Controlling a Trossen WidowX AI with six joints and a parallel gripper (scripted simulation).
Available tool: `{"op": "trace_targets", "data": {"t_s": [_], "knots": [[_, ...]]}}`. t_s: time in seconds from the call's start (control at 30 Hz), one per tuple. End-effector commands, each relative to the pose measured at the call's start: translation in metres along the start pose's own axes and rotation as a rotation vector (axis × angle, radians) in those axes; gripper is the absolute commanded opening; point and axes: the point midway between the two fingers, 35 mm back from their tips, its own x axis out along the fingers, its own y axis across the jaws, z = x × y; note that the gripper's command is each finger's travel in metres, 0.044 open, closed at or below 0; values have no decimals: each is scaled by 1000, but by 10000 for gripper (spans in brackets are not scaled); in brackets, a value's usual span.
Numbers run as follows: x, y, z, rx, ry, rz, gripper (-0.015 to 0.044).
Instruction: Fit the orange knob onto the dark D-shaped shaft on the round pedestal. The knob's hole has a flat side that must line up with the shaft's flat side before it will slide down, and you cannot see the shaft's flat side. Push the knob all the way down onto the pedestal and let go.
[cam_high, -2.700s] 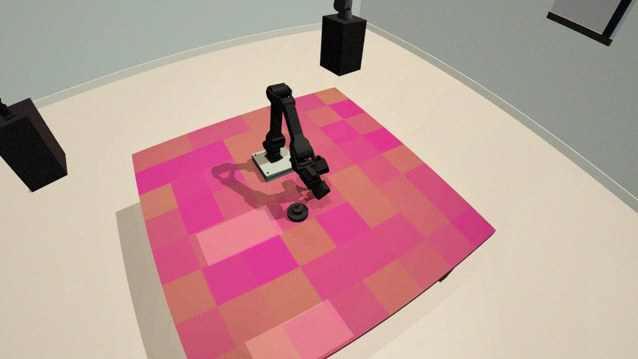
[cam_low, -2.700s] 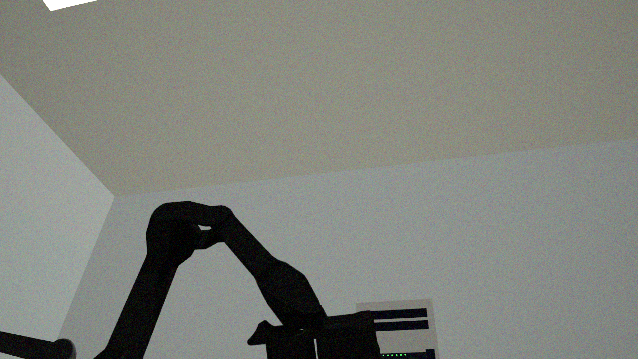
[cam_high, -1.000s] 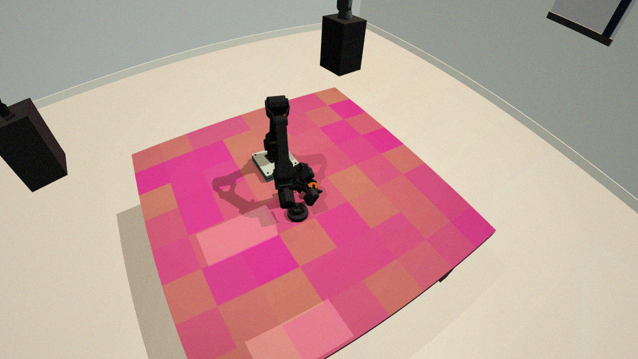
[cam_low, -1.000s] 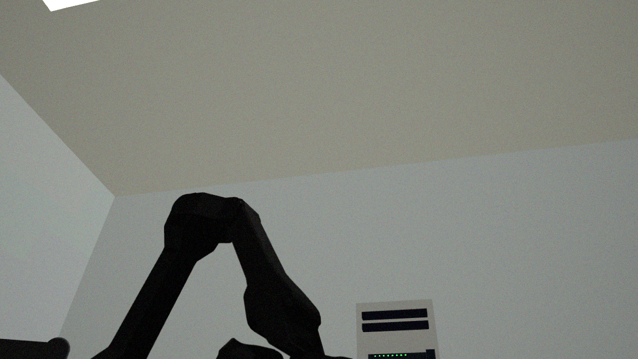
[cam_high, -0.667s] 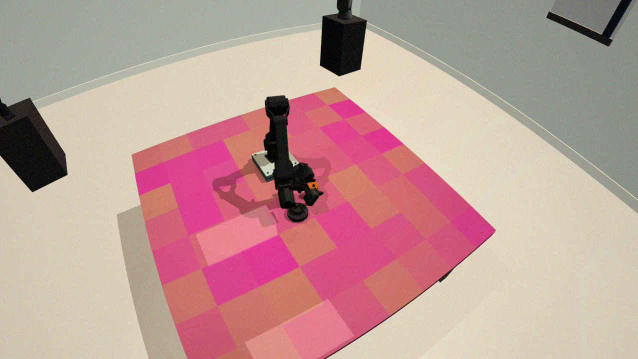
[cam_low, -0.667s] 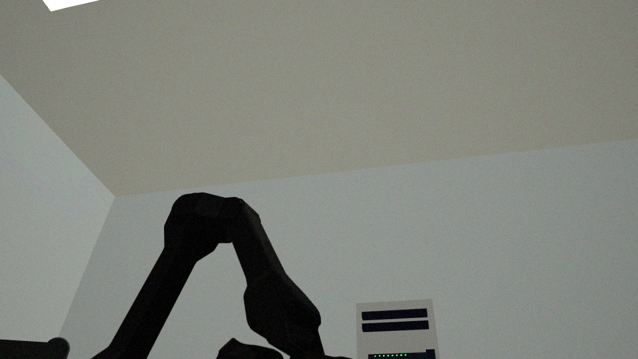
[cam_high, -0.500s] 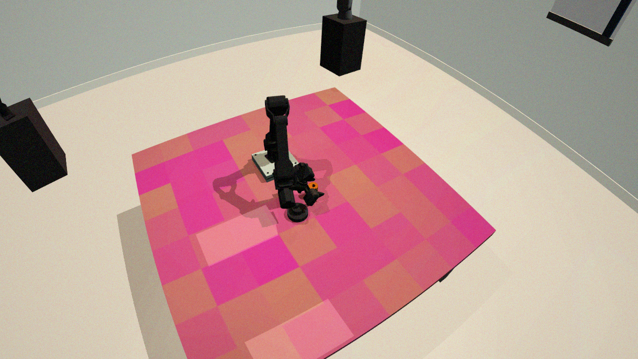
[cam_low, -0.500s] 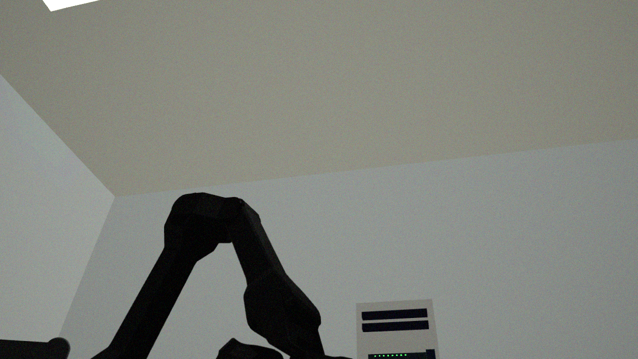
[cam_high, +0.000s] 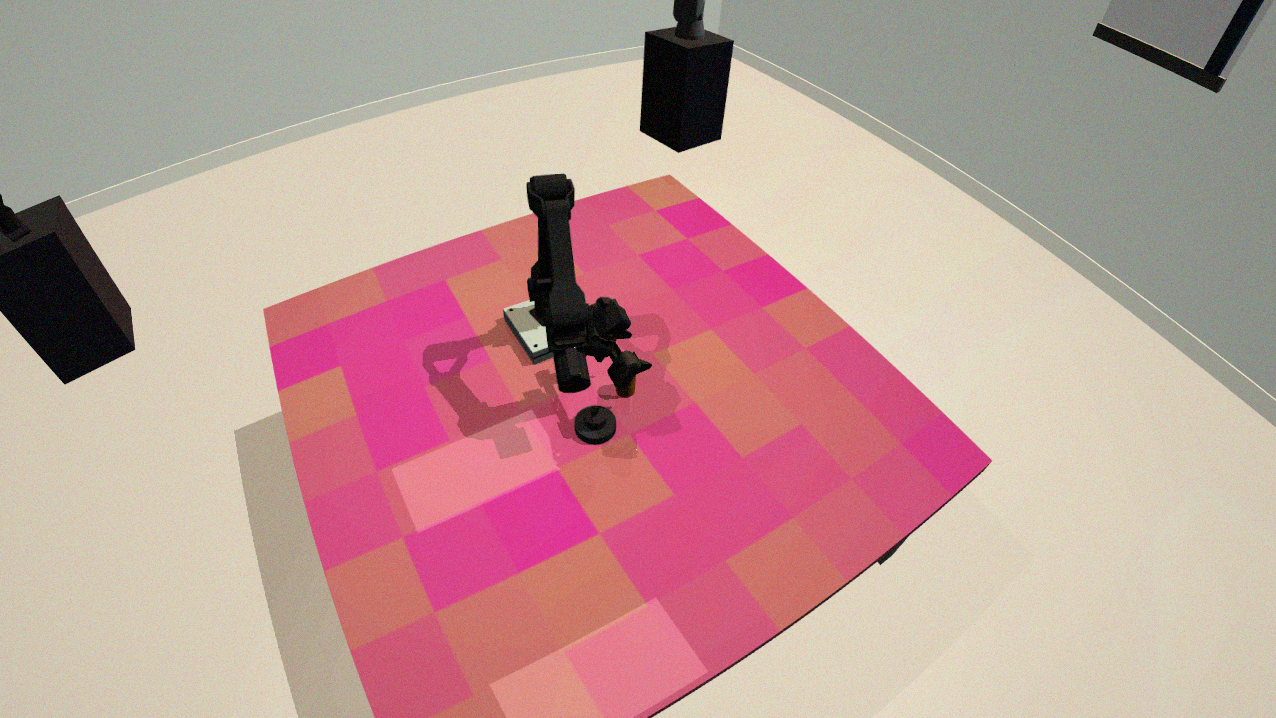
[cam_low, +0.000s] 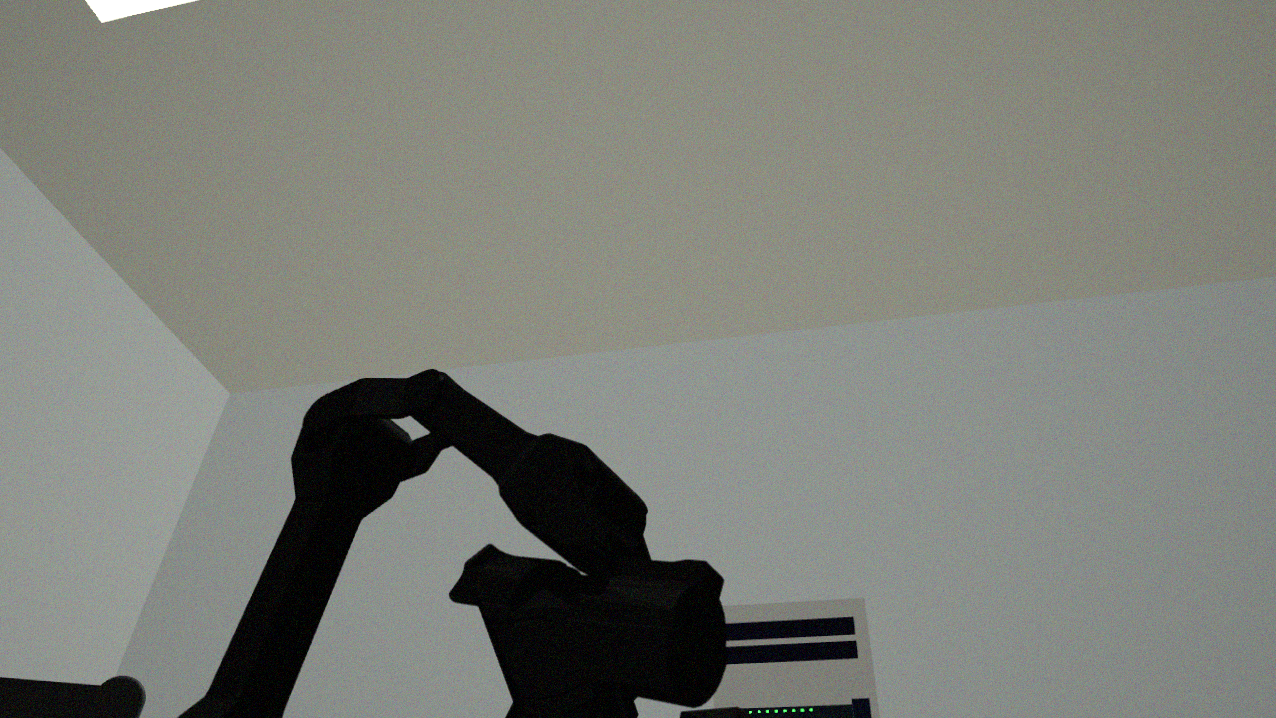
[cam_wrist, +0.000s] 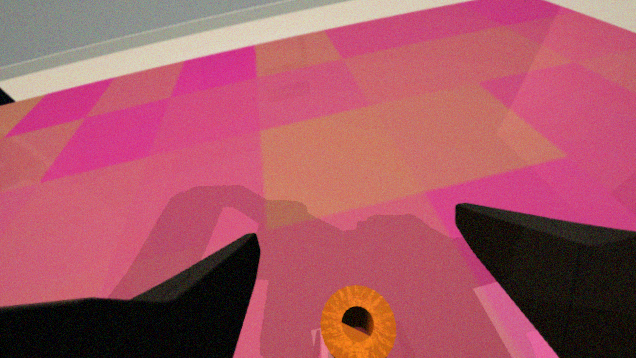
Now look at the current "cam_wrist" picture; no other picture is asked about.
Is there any orange knob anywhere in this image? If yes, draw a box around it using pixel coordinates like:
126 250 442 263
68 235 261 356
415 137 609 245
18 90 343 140
320 285 396 358

